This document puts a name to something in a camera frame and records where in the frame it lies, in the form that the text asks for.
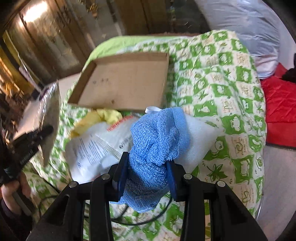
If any white gauze packet red label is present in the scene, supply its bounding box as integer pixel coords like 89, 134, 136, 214
65, 115, 138, 184

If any blue knitted cloth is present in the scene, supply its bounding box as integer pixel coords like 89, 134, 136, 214
118, 107, 190, 213

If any white foam sheet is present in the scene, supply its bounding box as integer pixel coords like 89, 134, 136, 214
175, 114, 221, 173

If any yellow cloth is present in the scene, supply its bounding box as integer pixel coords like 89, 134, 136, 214
70, 109, 123, 138

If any silver foil packet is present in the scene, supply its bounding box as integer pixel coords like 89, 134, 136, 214
14, 82, 60, 167

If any person's left hand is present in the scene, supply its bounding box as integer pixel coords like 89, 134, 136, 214
0, 172, 32, 216

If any shallow cardboard box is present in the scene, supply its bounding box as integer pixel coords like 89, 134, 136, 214
68, 52, 169, 112

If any green patterned white quilt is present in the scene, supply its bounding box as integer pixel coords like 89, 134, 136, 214
25, 30, 267, 240

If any dark wooden cabinet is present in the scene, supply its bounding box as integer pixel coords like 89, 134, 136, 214
1, 1, 91, 85

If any red quilted blanket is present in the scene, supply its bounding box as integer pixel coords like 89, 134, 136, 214
261, 63, 295, 149

